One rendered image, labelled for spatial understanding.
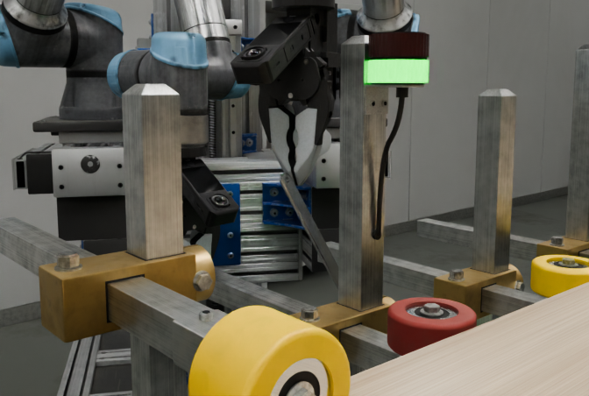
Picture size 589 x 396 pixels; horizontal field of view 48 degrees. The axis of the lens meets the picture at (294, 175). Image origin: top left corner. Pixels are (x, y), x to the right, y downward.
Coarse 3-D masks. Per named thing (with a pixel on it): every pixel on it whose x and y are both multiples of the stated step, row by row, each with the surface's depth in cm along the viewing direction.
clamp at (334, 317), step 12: (384, 300) 75; (300, 312) 71; (324, 312) 71; (336, 312) 71; (348, 312) 71; (360, 312) 71; (372, 312) 71; (384, 312) 73; (312, 324) 67; (324, 324) 67; (336, 324) 68; (348, 324) 69; (372, 324) 72; (384, 324) 73; (336, 336) 68
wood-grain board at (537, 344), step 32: (576, 288) 69; (512, 320) 60; (544, 320) 60; (576, 320) 60; (416, 352) 53; (448, 352) 53; (480, 352) 53; (512, 352) 53; (544, 352) 53; (576, 352) 53; (352, 384) 47; (384, 384) 47; (416, 384) 47; (448, 384) 47; (480, 384) 47; (512, 384) 47; (544, 384) 47; (576, 384) 47
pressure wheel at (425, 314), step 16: (400, 304) 63; (416, 304) 63; (432, 304) 61; (448, 304) 63; (464, 304) 63; (400, 320) 59; (416, 320) 58; (432, 320) 58; (448, 320) 58; (464, 320) 58; (400, 336) 59; (416, 336) 58; (432, 336) 57; (448, 336) 57; (400, 352) 59
